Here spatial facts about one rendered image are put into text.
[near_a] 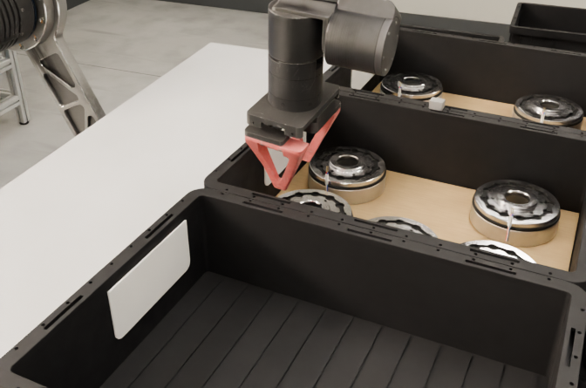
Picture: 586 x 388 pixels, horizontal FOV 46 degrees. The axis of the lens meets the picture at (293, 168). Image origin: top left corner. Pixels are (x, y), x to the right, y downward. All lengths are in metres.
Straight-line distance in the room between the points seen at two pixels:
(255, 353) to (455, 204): 0.36
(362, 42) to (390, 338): 0.29
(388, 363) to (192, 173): 0.65
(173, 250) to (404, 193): 0.35
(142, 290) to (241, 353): 0.11
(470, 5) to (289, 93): 3.40
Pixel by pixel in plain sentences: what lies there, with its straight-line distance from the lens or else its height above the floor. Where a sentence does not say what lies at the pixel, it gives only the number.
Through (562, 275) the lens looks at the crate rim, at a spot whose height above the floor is 0.93.
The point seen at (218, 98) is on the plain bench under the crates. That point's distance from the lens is 1.51.
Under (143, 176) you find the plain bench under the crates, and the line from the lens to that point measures 1.23.
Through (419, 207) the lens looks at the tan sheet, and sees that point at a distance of 0.89.
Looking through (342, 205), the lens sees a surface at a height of 0.86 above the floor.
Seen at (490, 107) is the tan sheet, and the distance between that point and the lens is 1.19.
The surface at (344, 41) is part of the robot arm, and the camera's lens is 0.65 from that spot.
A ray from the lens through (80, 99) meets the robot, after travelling 1.66.
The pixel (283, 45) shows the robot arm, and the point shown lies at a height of 1.08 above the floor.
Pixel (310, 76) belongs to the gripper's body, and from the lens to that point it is 0.69.
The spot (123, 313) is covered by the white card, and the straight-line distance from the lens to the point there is 0.66.
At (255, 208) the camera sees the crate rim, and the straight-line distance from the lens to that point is 0.70.
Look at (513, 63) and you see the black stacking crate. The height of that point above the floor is 0.90.
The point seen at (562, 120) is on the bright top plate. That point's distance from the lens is 1.10.
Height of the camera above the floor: 1.31
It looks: 30 degrees down
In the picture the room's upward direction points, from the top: straight up
